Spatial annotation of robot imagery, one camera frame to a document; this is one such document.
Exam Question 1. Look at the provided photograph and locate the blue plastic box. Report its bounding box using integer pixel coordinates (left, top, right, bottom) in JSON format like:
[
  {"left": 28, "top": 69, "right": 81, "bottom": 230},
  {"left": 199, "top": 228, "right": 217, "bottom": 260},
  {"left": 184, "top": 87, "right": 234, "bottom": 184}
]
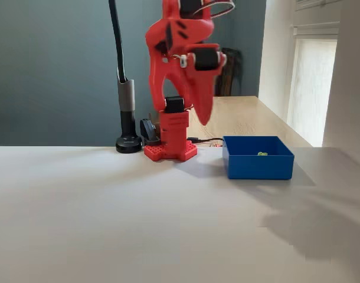
[{"left": 222, "top": 135, "right": 295, "bottom": 180}]

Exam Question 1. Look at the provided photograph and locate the dark chair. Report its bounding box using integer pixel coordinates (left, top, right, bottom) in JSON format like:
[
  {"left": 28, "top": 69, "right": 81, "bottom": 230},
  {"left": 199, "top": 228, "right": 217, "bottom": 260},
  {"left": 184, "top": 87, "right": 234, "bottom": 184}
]
[{"left": 215, "top": 47, "right": 243, "bottom": 97}]

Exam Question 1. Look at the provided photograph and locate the light wooden table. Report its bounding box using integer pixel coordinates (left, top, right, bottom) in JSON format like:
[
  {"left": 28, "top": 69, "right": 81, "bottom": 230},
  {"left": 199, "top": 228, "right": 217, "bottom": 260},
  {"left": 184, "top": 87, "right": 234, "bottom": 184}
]
[{"left": 185, "top": 96, "right": 313, "bottom": 148}]

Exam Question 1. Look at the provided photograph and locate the black table clamp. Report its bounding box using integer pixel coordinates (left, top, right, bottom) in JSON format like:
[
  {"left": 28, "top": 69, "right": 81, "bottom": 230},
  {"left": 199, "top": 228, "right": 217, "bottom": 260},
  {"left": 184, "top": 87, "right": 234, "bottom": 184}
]
[{"left": 139, "top": 118, "right": 161, "bottom": 146}]

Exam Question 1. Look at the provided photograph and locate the black round base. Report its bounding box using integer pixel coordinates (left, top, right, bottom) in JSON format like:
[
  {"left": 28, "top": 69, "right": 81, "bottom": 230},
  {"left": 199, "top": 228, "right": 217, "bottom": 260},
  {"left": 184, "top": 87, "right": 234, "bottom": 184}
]
[{"left": 108, "top": 0, "right": 143, "bottom": 153}]

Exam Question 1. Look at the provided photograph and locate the white window blind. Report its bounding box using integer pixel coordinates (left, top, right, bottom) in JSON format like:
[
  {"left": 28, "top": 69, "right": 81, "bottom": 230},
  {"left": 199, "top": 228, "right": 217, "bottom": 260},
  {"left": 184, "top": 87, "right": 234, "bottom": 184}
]
[{"left": 287, "top": 38, "right": 339, "bottom": 139}]

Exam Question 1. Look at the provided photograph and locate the black usb cable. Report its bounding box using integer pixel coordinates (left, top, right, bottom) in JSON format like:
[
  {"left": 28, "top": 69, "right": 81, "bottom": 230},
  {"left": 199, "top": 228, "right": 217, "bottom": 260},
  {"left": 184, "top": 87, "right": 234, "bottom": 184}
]
[{"left": 187, "top": 136, "right": 225, "bottom": 143}]

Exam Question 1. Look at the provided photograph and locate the black red white servo cable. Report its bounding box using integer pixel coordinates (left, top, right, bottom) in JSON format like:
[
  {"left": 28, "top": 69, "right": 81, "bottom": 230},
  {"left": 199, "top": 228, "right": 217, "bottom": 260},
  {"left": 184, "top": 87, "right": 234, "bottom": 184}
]
[{"left": 194, "top": 0, "right": 237, "bottom": 19}]

